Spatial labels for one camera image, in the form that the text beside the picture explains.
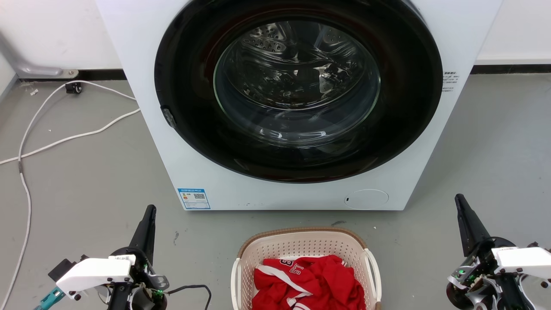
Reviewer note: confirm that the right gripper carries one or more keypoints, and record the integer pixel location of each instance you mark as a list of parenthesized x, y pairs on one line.
[(482, 280)]

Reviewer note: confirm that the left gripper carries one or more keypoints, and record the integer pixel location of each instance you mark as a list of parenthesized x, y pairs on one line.
[(142, 280)]

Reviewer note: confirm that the white perforated laundry basket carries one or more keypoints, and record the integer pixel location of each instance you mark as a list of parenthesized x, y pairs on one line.
[(301, 243)]

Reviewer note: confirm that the blue energy label sticker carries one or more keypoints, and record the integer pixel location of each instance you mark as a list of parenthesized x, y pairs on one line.
[(194, 198)]

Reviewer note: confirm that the round white filter cover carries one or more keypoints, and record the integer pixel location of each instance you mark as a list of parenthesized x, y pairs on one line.
[(366, 199)]

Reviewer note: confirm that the black round washer door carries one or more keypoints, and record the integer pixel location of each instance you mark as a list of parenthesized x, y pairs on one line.
[(400, 120)]

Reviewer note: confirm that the white front-load washing machine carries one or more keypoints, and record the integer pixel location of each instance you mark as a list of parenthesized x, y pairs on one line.
[(280, 196)]

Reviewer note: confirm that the small printed text sticker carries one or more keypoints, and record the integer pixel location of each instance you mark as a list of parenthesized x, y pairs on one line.
[(449, 82)]

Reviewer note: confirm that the red sports jersey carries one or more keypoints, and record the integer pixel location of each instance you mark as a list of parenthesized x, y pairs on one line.
[(318, 280)]

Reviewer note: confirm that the small black caster wheel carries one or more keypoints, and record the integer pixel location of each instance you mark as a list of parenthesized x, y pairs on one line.
[(73, 88)]

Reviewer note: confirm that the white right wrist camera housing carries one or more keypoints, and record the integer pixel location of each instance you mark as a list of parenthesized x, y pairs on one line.
[(523, 259)]

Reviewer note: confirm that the teal plastic bracket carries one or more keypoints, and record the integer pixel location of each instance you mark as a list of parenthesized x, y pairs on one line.
[(48, 299)]

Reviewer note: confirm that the grey wall pipe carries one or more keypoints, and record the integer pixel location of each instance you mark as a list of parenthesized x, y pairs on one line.
[(30, 69)]

